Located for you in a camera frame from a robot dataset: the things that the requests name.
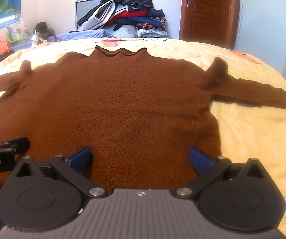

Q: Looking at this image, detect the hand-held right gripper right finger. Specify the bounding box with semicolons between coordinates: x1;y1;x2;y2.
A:
175;147;274;200

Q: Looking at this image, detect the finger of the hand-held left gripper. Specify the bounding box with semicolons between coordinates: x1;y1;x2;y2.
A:
0;136;31;155

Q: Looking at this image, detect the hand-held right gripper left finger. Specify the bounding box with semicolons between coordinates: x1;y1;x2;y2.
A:
13;146;108;200

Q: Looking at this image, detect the brown knit sweater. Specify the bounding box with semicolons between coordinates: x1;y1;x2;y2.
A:
0;46;286;195

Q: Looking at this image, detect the pile of clothes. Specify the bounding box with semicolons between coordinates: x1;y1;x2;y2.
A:
77;0;169;39

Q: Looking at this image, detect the yellow printed quilt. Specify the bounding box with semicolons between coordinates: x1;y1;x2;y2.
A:
0;37;286;239

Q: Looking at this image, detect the black cloth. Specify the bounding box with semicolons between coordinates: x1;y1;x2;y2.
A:
0;51;15;68

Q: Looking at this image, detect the green plastic item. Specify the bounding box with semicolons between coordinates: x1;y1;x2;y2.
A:
7;33;21;46

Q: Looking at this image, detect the white crumpled bag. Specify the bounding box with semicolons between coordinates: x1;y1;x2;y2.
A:
32;32;46;48

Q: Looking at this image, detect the floral pillow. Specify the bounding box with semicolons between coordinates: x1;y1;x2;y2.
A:
6;20;32;46

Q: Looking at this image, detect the dark plush toy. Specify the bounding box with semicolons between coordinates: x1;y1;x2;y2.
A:
34;22;56;36

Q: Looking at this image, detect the blue quilted blanket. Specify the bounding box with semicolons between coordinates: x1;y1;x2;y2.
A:
50;29;108;43

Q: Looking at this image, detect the brown wooden door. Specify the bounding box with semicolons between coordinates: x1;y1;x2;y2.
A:
179;0;240;48

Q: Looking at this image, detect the white wardrobe with floral border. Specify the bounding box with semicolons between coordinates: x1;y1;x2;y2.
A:
234;0;286;80

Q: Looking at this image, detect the grey framed panel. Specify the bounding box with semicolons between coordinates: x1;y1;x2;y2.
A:
74;0;103;25

